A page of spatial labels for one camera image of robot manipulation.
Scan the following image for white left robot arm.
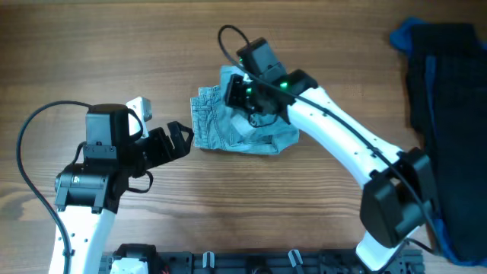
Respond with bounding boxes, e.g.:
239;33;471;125
49;104;194;273

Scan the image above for blue garment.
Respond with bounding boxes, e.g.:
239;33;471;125
388;17;487;267

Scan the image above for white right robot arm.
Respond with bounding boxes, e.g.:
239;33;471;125
225;38;439;272

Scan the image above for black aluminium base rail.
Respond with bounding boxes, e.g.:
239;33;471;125
99;243;425;274

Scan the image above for light blue denim shorts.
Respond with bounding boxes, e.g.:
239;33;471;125
190;65;299;155

